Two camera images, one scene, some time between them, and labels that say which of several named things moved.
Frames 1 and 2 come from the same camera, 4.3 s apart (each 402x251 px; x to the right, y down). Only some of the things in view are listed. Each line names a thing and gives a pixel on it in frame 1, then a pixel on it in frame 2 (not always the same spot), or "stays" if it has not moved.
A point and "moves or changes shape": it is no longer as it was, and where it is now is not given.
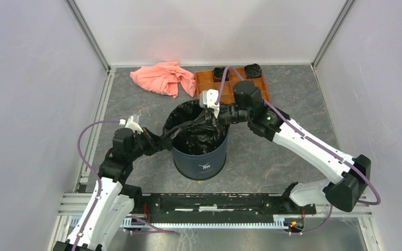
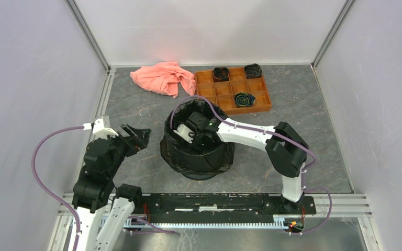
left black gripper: [155, 141] to [132, 141]
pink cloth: [165, 78] stays
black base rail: [222, 204] stays
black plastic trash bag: [194, 130] moves or changes shape
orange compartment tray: [205, 81] stays
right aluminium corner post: [347, 6] stays
